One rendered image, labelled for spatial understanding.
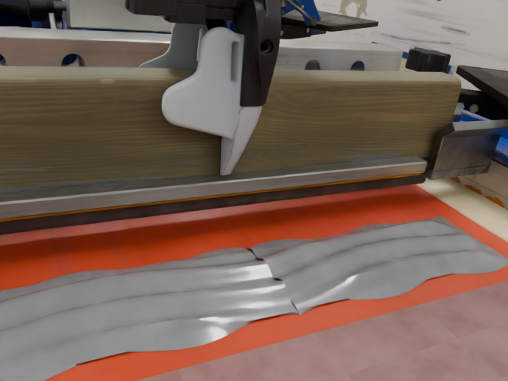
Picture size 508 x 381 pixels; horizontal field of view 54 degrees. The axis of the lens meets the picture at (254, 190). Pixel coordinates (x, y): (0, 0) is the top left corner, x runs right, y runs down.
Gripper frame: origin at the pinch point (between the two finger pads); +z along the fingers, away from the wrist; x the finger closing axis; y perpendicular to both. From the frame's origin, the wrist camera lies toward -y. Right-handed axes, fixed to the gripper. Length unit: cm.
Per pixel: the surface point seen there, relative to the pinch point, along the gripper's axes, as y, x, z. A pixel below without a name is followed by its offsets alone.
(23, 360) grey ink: 13.8, 11.1, 5.2
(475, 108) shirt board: -74, -38, 11
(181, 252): 4.2, 4.3, 5.6
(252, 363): 4.1, 14.3, 5.6
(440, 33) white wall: -200, -170, 14
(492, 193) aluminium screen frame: -25.4, 3.8, 4.9
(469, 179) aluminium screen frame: -25.4, 1.1, 4.7
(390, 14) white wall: -200, -212, 11
